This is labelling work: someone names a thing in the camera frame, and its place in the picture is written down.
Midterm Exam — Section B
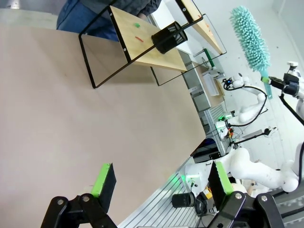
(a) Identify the teal bristle duster brush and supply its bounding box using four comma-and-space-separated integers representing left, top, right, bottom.
229, 6, 274, 100

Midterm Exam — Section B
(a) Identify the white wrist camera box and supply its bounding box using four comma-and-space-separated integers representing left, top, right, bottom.
286, 61, 299, 72

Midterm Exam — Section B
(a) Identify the white drawer cabinet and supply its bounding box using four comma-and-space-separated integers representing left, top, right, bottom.
181, 51, 212, 112

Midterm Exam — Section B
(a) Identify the black tangled cable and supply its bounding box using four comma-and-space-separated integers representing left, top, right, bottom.
193, 196, 216, 217

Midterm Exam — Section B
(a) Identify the black cylinder can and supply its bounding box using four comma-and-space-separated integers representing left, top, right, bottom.
171, 191, 196, 209

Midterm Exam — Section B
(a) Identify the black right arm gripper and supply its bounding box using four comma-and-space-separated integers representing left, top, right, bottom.
260, 73, 300, 96

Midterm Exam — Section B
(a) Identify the black left gripper green-edged left finger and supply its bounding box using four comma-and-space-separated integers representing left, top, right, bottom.
40, 162, 118, 228

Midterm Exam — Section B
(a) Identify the black arm hose cable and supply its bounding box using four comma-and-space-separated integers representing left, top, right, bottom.
278, 94, 304, 125

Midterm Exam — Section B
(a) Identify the person in blue jeans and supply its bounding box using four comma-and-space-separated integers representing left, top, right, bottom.
56, 0, 162, 43

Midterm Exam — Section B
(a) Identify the black boom stand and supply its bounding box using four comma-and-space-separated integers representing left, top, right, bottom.
231, 127, 278, 146

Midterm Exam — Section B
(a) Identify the green handle bar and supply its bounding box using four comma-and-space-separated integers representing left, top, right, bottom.
203, 48, 216, 70

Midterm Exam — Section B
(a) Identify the black frame wooden shelf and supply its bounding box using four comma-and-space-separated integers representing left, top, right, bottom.
78, 0, 228, 90

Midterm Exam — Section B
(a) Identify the black mesh pen cup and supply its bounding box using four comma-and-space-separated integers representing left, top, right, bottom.
151, 21, 188, 55

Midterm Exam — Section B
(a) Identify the clear plastic bin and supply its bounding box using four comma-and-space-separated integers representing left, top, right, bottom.
202, 73, 221, 97

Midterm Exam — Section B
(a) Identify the black left gripper green-edged right finger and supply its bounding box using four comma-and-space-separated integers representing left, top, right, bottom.
208, 161, 283, 228

